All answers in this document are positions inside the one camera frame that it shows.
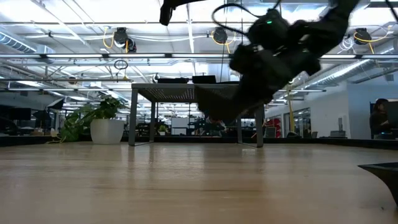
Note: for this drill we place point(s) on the small potted plant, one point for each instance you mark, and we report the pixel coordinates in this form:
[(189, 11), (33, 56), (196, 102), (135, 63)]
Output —
[(162, 130)]

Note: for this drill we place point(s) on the person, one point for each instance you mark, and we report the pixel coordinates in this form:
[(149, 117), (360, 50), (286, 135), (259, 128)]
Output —
[(379, 118)]

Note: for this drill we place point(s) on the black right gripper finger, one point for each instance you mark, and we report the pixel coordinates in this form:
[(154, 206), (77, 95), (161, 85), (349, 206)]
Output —
[(256, 107)]

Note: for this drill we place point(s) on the dark desk monitor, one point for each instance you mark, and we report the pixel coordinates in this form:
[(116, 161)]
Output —
[(19, 114)]

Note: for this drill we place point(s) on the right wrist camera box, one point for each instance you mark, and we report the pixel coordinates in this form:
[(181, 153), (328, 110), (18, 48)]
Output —
[(269, 29)]

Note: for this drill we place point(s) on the silver ventilation duct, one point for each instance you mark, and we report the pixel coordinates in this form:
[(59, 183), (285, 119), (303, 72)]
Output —
[(348, 71), (15, 43)]

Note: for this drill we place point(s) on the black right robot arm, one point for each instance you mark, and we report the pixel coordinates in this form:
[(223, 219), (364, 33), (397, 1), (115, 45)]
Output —
[(326, 28)]

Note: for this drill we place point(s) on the grey perforated metal shelf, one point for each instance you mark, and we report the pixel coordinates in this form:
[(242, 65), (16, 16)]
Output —
[(168, 92)]

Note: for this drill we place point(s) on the green plant in white pot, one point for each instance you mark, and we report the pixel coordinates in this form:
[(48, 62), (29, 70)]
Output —
[(107, 130)]

